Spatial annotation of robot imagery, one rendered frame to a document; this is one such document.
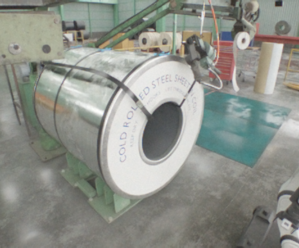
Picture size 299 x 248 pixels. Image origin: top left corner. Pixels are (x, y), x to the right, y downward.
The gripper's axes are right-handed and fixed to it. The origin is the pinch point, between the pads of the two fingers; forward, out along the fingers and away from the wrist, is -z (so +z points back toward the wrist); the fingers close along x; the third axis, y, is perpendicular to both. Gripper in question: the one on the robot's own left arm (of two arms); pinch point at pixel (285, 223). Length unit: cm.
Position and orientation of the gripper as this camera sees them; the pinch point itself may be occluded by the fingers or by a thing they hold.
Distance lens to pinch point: 142.7
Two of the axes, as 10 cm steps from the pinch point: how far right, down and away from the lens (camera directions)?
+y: -6.8, 3.1, -6.6
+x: -7.2, -4.6, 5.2
